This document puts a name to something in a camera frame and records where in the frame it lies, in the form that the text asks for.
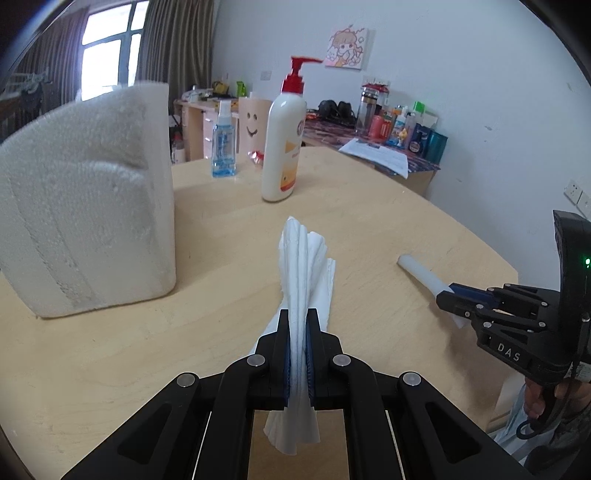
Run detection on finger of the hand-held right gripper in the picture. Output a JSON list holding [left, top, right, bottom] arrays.
[[436, 291, 551, 333], [448, 283, 558, 311]]

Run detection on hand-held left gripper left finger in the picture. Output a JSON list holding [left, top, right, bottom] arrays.
[[60, 309, 293, 480]]

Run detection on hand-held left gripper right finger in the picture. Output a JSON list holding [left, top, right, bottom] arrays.
[[305, 309, 536, 480]]

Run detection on white plastic tube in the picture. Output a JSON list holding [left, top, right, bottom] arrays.
[[398, 254, 472, 329]]

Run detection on white paper tissue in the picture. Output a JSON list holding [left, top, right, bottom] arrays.
[[263, 216, 336, 457]]

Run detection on white foam box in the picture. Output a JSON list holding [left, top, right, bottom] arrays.
[[0, 80, 178, 319]]

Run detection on person's right forearm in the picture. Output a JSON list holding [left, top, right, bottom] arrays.
[[526, 399, 591, 478]]

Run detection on person's right hand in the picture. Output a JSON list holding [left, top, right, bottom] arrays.
[[524, 382, 581, 421]]

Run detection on printed paper sheet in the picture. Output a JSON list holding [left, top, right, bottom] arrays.
[[338, 137, 410, 180]]

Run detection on row of toiletry bottles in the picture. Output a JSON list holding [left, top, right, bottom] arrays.
[[369, 100, 448, 164]]

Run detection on dark glass tumbler bottle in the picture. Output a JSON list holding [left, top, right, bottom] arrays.
[[355, 83, 380, 137]]

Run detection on wooden side desk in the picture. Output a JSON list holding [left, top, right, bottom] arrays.
[[302, 117, 441, 175]]

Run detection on black headphones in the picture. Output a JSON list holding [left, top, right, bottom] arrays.
[[318, 99, 357, 124]]

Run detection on white lotion pump bottle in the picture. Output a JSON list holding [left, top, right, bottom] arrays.
[[261, 56, 324, 203]]

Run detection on blue spray bottle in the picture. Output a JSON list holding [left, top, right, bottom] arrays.
[[211, 100, 237, 179]]

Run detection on smiley face cup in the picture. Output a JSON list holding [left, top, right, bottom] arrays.
[[237, 96, 274, 155]]

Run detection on wooden drawer desk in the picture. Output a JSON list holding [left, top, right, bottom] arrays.
[[173, 90, 241, 163]]

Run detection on brown curtain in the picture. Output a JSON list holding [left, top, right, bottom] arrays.
[[14, 7, 89, 132], [136, 0, 215, 100]]

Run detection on glass balcony door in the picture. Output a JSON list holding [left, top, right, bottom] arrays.
[[76, 0, 151, 102]]

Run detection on cartoon wall poster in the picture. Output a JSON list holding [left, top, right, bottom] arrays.
[[324, 25, 370, 70]]

